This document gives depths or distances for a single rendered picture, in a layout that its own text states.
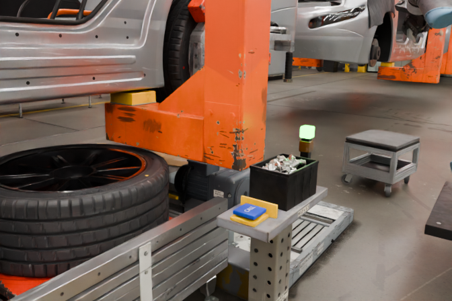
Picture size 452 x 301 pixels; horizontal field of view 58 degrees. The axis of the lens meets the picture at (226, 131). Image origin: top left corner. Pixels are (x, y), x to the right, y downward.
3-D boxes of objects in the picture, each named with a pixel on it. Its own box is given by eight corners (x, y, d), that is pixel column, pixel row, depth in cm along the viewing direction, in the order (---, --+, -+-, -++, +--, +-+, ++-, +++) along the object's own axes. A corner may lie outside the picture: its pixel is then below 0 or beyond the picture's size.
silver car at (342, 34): (343, 56, 892) (350, -21, 858) (437, 59, 789) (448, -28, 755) (205, 62, 494) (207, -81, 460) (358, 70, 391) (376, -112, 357)
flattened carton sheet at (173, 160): (157, 153, 345) (157, 149, 345) (219, 159, 330) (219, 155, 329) (140, 162, 317) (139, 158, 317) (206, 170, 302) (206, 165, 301)
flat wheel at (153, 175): (62, 186, 187) (59, 136, 182) (196, 207, 167) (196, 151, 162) (-84, 256, 125) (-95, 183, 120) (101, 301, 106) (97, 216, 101)
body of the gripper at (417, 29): (415, 39, 161) (418, 20, 150) (401, 25, 165) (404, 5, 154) (432, 29, 160) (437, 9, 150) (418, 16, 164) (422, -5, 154)
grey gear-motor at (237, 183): (182, 214, 205) (182, 147, 197) (254, 238, 182) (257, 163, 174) (157, 227, 190) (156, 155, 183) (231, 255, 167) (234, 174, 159)
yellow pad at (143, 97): (134, 99, 179) (134, 88, 178) (157, 102, 171) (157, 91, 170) (109, 103, 168) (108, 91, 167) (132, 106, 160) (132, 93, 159)
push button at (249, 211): (245, 209, 120) (245, 202, 119) (266, 215, 116) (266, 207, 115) (232, 217, 114) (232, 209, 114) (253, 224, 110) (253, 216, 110)
